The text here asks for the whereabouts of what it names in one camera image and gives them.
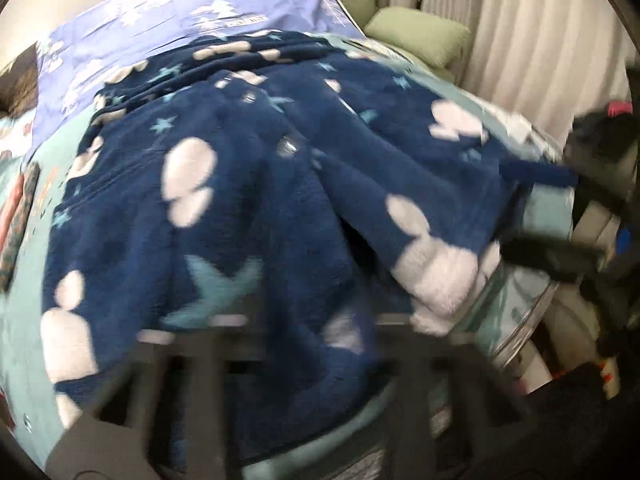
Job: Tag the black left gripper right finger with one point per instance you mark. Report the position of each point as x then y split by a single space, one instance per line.
453 414

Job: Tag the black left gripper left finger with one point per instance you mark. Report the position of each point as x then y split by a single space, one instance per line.
163 414

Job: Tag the navy fleece garment with stars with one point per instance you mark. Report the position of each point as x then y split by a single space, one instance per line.
260 199

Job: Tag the white curtain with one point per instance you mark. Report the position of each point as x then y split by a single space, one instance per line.
548 60

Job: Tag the green pillow near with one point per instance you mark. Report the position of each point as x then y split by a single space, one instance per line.
436 41

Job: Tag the purple bedsheet with tree print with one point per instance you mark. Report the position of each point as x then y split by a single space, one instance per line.
75 59

